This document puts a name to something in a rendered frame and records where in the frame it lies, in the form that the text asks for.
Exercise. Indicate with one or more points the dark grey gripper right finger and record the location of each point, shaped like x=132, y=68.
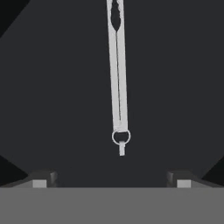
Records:
x=180, y=178

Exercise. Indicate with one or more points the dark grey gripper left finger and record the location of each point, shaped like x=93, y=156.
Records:
x=43, y=178

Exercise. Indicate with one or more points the dark grey drawer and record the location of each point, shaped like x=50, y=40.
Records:
x=58, y=102

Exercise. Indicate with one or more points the silver metal tongs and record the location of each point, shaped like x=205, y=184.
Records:
x=118, y=87

